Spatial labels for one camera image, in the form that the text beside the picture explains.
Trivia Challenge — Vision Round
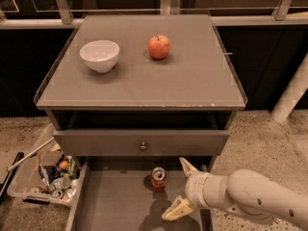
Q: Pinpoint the metal window railing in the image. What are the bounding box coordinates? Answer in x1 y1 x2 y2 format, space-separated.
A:
0 0 308 28

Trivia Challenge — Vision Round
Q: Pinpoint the open grey middle drawer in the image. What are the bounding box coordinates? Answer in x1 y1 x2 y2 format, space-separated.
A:
65 161 218 231

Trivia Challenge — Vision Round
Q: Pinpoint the white pillar leg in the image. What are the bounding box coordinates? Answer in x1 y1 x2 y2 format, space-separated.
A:
270 53 308 123

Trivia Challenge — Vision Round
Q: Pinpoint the red coke can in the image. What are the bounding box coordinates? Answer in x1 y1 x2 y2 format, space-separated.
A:
151 167 167 193

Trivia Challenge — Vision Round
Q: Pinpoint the orange in bin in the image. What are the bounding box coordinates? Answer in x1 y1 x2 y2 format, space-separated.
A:
59 160 69 170

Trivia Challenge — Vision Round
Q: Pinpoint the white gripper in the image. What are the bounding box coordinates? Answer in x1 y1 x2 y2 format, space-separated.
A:
162 157 230 221

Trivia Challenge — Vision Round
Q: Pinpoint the metal can in bin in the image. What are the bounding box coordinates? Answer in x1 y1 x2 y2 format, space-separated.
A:
51 190 64 199

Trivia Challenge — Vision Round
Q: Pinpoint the red apple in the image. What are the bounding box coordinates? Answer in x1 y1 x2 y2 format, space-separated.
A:
147 35 170 60

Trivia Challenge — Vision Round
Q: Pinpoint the clear plastic bin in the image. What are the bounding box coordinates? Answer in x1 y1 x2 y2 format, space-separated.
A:
8 124 79 206

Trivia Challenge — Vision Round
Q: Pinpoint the grey top drawer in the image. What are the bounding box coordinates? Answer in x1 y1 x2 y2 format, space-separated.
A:
54 129 230 156

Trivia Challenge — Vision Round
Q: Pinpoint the white ceramic bowl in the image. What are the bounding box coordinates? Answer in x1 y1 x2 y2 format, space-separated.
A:
79 40 119 73

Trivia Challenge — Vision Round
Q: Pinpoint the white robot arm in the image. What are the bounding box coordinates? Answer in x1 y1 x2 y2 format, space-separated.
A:
162 158 308 231

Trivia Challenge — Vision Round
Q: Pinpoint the crumpled snack bag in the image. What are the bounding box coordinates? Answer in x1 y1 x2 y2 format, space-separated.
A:
38 166 62 186

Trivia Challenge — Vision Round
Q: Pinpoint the grey drawer cabinet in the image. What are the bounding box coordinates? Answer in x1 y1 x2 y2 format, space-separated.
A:
33 13 248 231

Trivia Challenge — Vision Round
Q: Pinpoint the round metal drawer knob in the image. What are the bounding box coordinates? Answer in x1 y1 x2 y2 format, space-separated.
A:
140 141 147 151

